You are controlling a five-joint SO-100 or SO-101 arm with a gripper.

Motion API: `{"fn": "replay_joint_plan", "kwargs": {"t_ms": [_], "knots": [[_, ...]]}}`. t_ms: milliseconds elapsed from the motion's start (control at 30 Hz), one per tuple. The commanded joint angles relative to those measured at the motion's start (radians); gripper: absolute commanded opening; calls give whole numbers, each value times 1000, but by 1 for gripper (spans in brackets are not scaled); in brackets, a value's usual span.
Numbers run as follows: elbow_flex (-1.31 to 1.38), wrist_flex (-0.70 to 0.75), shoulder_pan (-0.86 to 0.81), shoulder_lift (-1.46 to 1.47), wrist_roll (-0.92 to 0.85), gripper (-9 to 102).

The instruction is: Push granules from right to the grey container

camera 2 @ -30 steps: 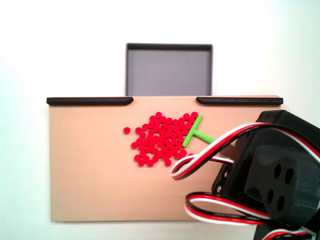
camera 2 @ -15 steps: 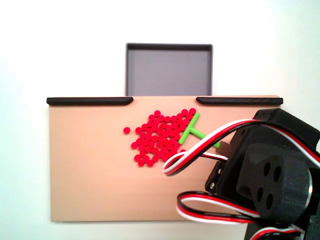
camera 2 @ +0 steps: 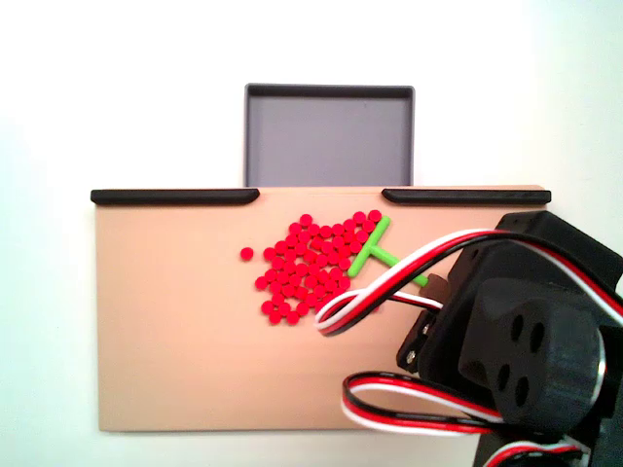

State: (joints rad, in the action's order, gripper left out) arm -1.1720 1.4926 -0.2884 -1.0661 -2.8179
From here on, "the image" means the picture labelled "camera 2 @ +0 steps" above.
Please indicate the black edge rail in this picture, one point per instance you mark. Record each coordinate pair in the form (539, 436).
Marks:
(467, 197)
(170, 197)

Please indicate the grey plastic tray container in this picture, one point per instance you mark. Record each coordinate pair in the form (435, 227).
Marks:
(328, 141)

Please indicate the green T pusher brown block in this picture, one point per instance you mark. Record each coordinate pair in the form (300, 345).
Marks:
(370, 245)

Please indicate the red granule pile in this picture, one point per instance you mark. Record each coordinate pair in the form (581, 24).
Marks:
(311, 267)

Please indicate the beige flat board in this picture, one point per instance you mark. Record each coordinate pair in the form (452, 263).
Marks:
(170, 340)

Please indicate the red cylindrical granule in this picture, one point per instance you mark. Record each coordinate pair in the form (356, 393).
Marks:
(305, 219)
(292, 318)
(246, 253)
(275, 317)

